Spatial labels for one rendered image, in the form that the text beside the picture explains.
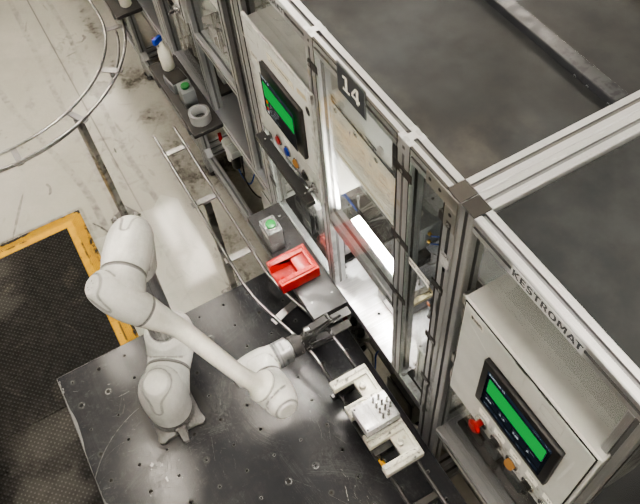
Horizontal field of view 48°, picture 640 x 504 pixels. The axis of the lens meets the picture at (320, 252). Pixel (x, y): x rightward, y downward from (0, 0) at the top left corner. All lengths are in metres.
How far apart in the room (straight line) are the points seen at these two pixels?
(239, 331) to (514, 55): 1.58
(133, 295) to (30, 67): 3.45
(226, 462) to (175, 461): 0.18
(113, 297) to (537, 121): 1.18
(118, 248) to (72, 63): 3.24
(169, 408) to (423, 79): 1.43
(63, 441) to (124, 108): 2.16
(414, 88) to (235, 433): 1.49
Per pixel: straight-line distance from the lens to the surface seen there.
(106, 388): 2.86
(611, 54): 1.80
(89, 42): 5.35
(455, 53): 1.74
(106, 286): 2.02
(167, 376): 2.50
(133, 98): 4.82
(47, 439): 3.64
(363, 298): 2.58
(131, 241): 2.10
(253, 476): 2.60
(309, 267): 2.60
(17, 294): 4.10
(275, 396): 2.20
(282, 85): 2.10
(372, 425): 2.36
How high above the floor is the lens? 3.14
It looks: 56 degrees down
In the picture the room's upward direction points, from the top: 7 degrees counter-clockwise
